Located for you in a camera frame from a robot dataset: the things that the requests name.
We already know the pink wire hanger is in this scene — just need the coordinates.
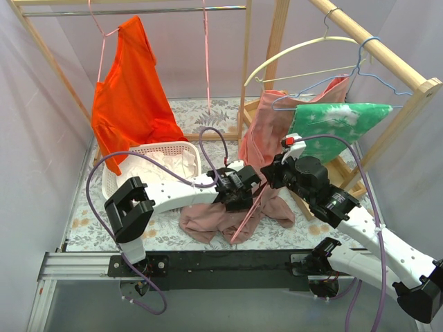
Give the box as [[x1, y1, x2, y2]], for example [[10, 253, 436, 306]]
[[230, 183, 268, 244]]

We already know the dusty pink t shirt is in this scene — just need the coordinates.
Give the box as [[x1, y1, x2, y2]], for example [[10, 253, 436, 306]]
[[179, 186, 296, 244]]

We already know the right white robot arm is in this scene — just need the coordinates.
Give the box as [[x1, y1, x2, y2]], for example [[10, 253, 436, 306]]
[[261, 154, 442, 324]]

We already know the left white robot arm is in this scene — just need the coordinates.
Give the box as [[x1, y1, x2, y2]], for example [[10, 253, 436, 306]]
[[105, 161, 261, 277]]

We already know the salmon pink shirt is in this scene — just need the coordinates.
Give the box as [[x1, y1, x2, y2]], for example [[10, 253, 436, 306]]
[[237, 74, 350, 170]]

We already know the green tie dye shirt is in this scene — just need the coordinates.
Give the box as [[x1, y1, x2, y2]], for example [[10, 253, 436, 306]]
[[288, 103, 393, 163]]

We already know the cream plastic hanger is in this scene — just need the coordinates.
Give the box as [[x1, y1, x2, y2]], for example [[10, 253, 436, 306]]
[[243, 7, 359, 87]]

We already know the pink hanger seen edge on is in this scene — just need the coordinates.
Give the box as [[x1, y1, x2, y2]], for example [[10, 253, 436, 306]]
[[202, 0, 211, 115]]

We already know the orange t shirt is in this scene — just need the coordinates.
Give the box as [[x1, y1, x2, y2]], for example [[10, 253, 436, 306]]
[[91, 16, 186, 176]]

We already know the pink hanger holding orange shirt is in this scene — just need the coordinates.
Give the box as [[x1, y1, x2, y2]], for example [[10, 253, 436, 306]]
[[87, 0, 119, 82]]

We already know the pale pink cloth in basket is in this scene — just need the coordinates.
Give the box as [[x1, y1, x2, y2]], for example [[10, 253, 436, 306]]
[[119, 151, 199, 184]]

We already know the floral table mat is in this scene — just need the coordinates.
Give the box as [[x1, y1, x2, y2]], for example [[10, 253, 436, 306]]
[[64, 98, 361, 252]]

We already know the white plastic laundry basket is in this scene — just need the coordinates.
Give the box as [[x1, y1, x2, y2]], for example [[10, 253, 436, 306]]
[[102, 141, 201, 199]]

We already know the black base bar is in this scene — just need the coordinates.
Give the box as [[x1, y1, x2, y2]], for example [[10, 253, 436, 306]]
[[107, 249, 333, 292]]

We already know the right wooden clothes rack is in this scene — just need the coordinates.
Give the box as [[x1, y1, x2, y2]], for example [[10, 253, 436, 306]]
[[242, 0, 443, 222]]

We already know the wooden clothes rack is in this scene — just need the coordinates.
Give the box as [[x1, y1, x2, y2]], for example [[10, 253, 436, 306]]
[[242, 0, 443, 222], [9, 1, 242, 156]]

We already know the left wooden clothes rack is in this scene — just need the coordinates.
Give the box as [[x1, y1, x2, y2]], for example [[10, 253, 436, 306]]
[[9, 1, 242, 156]]

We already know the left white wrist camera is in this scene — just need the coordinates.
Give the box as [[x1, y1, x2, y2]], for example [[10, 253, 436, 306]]
[[224, 160, 244, 173]]

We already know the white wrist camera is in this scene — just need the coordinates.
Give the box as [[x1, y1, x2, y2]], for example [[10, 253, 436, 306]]
[[224, 160, 244, 173], [281, 133, 306, 164]]

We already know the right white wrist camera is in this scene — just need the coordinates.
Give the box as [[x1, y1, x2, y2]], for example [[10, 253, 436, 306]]
[[281, 133, 306, 164]]

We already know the blue wire hanger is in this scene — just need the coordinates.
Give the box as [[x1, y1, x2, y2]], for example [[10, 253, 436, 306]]
[[271, 37, 413, 111]]

